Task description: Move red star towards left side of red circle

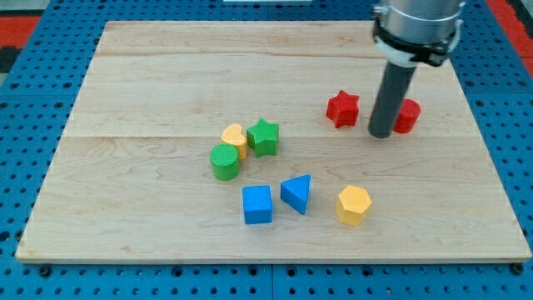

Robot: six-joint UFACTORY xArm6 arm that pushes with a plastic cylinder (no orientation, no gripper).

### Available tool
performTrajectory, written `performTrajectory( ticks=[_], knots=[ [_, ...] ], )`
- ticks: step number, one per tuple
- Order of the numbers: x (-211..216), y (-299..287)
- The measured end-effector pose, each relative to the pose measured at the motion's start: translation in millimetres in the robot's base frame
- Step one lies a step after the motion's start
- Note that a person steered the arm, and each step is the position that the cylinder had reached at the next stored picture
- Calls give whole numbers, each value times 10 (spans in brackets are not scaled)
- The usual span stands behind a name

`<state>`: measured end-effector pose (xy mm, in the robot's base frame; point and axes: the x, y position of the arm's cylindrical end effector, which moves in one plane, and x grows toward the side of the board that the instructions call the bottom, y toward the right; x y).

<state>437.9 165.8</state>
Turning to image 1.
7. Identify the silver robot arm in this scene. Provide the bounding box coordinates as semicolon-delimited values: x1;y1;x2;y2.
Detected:
372;0;466;68

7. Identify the green star block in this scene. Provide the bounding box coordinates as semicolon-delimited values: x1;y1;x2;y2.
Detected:
247;118;279;158

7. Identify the red star block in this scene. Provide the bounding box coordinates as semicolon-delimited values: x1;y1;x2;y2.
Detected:
326;90;360;128

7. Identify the light wooden board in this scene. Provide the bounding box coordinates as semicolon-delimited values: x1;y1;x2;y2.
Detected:
16;21;531;264

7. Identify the yellow heart block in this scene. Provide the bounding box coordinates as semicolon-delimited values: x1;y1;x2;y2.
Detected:
221;123;247;160

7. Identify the green cylinder block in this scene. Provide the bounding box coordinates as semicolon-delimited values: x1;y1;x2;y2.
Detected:
210;143;240;181

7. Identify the blue triangle block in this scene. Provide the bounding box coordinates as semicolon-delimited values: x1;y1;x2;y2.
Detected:
280;174;311;215

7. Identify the blue cube block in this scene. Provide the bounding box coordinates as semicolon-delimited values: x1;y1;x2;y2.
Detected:
242;185;273;224

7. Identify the yellow hexagon block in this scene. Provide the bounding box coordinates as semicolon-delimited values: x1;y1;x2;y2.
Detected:
335;185;372;226

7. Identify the red cylinder block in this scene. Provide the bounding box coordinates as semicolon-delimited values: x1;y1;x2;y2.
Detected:
393;98;421;133

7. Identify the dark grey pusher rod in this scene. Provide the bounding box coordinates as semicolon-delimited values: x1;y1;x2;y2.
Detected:
367;62;416;138

